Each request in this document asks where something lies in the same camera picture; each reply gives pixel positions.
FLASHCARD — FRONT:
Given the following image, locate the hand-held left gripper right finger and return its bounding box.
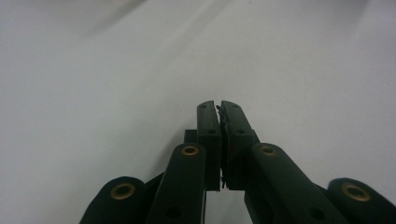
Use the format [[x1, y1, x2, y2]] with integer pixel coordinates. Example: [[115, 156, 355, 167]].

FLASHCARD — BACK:
[[219, 100, 262, 191]]

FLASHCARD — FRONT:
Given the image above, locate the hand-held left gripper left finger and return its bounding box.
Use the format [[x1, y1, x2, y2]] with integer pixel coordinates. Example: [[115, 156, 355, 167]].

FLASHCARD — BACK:
[[184, 100, 223, 191]]

